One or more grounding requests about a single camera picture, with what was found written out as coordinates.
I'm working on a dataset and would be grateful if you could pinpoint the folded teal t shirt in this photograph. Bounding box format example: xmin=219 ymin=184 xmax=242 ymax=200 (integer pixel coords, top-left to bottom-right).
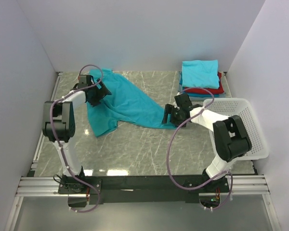
xmin=179 ymin=72 xmax=220 ymax=98

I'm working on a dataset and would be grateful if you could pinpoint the aluminium frame rail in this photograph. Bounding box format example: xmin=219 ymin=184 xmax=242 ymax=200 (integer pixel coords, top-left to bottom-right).
xmin=3 ymin=71 xmax=63 ymax=231

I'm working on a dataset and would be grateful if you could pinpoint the black base crossbar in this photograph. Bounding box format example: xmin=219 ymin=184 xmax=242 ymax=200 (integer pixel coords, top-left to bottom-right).
xmin=58 ymin=175 xmax=229 ymax=207

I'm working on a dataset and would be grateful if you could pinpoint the white plastic laundry basket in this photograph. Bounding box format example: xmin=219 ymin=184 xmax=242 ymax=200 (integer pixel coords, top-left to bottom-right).
xmin=203 ymin=98 xmax=269 ymax=161

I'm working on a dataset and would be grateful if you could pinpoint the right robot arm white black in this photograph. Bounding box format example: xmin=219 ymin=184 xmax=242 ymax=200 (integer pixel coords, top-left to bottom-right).
xmin=162 ymin=93 xmax=252 ymax=190

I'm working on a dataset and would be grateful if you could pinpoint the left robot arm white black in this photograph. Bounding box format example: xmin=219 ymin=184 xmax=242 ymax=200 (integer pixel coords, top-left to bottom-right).
xmin=42 ymin=75 xmax=112 ymax=193

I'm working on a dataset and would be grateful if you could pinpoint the folded red t shirt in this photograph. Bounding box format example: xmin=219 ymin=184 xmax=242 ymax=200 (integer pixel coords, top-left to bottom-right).
xmin=186 ymin=72 xmax=224 ymax=95

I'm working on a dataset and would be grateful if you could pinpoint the teal t shirt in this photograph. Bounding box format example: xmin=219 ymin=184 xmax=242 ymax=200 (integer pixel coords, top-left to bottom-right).
xmin=179 ymin=72 xmax=220 ymax=98
xmin=86 ymin=68 xmax=175 ymax=137

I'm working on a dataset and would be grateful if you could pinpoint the folded grey blue t shirt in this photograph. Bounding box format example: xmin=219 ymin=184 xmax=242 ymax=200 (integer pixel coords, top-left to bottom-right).
xmin=177 ymin=71 xmax=226 ymax=102

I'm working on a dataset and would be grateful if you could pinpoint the folded light blue t shirt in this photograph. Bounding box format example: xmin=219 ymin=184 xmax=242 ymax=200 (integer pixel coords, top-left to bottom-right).
xmin=182 ymin=60 xmax=220 ymax=89

